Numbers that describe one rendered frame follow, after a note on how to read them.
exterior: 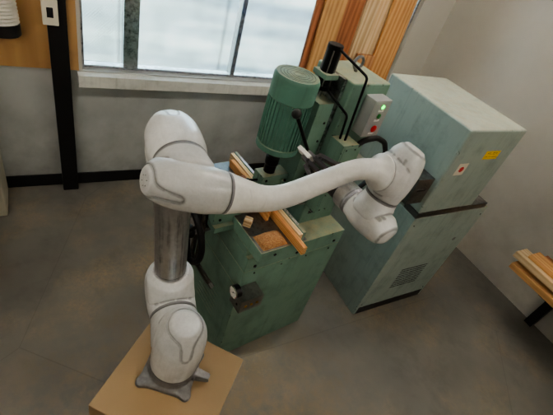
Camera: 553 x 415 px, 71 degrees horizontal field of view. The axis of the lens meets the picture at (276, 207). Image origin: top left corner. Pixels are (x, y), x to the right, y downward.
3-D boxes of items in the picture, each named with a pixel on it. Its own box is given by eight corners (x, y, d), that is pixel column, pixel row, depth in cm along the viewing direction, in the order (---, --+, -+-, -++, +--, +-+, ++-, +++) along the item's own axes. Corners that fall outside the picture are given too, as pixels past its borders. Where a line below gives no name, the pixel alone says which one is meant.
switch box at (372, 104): (350, 129, 160) (366, 93, 150) (366, 128, 166) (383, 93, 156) (360, 137, 156) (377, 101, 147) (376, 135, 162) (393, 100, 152)
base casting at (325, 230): (199, 207, 191) (202, 193, 185) (290, 188, 224) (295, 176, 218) (243, 274, 166) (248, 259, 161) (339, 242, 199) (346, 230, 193)
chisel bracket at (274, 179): (250, 184, 170) (254, 168, 165) (276, 179, 178) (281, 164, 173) (258, 193, 166) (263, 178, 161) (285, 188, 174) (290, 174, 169)
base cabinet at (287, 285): (183, 295, 234) (198, 207, 191) (261, 268, 267) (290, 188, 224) (216, 358, 210) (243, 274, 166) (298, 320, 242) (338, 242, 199)
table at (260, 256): (176, 178, 183) (177, 167, 179) (232, 169, 200) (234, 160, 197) (238, 271, 150) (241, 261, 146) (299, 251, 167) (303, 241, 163)
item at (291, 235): (229, 166, 191) (230, 159, 189) (232, 165, 192) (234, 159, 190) (300, 255, 157) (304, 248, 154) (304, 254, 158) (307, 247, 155)
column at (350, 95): (272, 195, 199) (318, 58, 155) (305, 188, 212) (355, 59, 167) (297, 224, 187) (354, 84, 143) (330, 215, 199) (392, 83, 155)
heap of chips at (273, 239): (252, 236, 157) (253, 231, 156) (276, 230, 165) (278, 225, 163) (263, 251, 153) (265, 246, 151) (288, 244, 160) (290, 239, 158)
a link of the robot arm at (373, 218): (355, 215, 124) (378, 182, 118) (388, 249, 116) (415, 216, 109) (334, 216, 117) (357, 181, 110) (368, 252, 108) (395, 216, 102)
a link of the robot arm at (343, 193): (367, 201, 122) (355, 189, 125) (364, 185, 115) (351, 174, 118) (344, 218, 121) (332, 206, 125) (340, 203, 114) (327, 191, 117)
